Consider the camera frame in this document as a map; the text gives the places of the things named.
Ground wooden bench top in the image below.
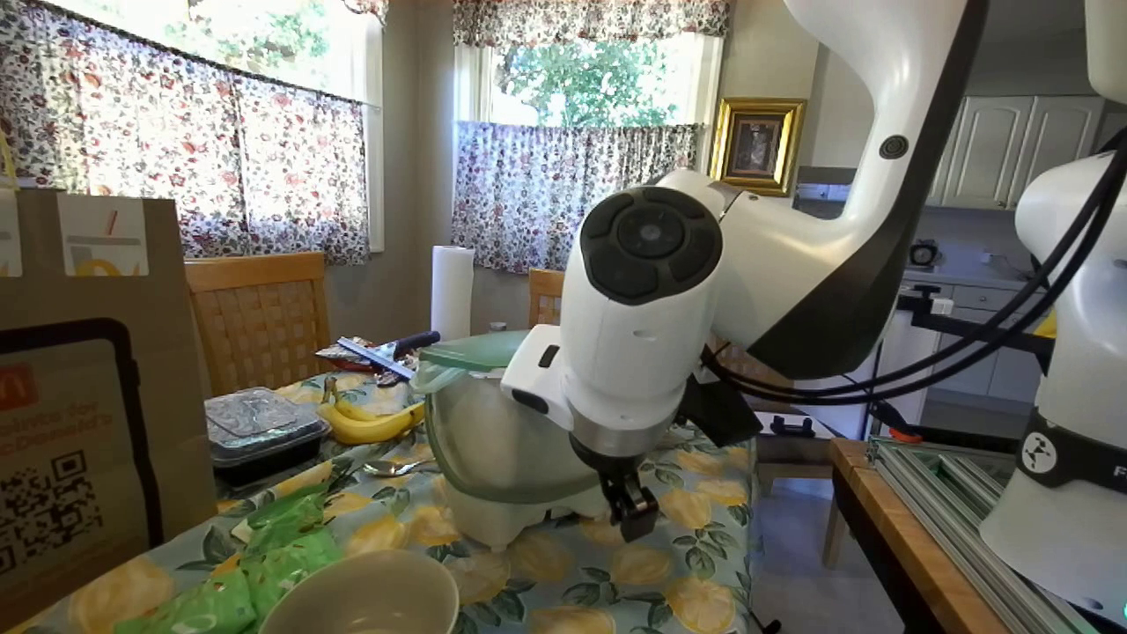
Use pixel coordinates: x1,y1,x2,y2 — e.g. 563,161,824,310
824,436,1013,634

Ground gold framed picture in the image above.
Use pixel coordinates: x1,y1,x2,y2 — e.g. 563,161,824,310
710,94,808,201

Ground black camera boom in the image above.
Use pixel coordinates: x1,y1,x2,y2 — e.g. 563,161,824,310
859,280,1058,451

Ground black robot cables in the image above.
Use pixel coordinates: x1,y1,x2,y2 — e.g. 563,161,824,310
700,127,1127,408

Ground floral valance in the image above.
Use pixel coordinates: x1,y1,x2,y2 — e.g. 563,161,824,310
450,0,731,49

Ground aluminium mounting rail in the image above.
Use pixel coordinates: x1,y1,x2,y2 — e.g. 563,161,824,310
867,436,1102,634

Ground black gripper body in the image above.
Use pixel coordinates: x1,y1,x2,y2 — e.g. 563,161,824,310
591,448,652,504

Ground green plastic bags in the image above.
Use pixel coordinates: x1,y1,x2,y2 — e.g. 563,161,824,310
115,488,349,634

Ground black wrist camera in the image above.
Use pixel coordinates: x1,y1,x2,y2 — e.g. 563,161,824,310
678,375,767,451

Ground black food container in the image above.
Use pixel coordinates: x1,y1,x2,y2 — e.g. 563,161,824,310
204,386,331,491

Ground floral curtain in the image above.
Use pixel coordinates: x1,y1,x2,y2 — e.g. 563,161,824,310
0,0,372,265
450,118,707,280

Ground yellow banana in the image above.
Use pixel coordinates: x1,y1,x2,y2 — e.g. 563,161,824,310
320,395,429,448

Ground blue white packet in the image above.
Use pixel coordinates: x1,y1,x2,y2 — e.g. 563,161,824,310
314,328,443,386

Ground lemon print tablecloth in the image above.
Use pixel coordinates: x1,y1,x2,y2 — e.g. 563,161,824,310
10,368,761,634

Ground white paper towel roll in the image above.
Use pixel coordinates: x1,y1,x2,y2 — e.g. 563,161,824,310
427,245,477,347

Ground white kitchen wall cabinets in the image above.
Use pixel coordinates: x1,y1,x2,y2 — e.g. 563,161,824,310
927,94,1112,213

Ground brown cardboard box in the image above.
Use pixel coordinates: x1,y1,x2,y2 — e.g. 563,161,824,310
0,187,221,631

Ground white ceramic bowl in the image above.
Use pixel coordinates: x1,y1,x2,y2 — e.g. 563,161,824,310
255,545,464,634

